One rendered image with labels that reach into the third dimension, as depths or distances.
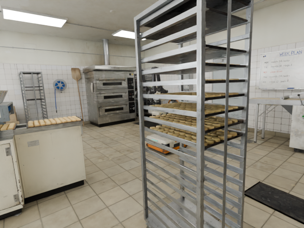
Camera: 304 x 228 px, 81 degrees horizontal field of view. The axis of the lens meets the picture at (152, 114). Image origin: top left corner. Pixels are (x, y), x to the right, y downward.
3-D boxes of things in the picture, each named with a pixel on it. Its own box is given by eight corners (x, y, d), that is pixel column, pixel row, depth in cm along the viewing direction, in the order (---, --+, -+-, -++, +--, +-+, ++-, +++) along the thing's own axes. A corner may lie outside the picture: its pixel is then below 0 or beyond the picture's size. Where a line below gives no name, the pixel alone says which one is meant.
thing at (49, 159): (24, 205, 204) (11, 130, 190) (25, 192, 232) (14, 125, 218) (87, 184, 243) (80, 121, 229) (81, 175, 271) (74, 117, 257)
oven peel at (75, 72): (79, 126, 616) (70, 67, 605) (78, 126, 619) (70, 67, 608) (87, 125, 634) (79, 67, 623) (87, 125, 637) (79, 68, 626)
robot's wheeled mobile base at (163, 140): (168, 140, 417) (168, 129, 413) (189, 146, 368) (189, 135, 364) (145, 146, 376) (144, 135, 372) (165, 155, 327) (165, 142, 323)
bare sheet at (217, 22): (141, 38, 135) (141, 36, 135) (179, 43, 158) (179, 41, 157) (205, 8, 86) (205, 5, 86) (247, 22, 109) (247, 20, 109)
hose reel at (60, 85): (68, 111, 619) (65, 78, 602) (70, 111, 605) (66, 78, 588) (55, 112, 594) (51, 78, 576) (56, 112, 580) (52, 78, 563)
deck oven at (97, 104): (100, 129, 568) (94, 64, 536) (87, 123, 661) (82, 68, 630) (140, 121, 662) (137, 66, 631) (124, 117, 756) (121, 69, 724)
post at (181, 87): (180, 199, 185) (178, 26, 158) (182, 198, 187) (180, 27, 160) (182, 201, 182) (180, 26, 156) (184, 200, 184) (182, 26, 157)
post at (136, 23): (144, 219, 160) (133, 17, 133) (146, 217, 161) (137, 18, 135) (145, 221, 157) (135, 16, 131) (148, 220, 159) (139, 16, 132)
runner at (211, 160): (177, 149, 175) (177, 146, 174) (179, 149, 176) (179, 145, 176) (241, 174, 122) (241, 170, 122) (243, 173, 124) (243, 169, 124)
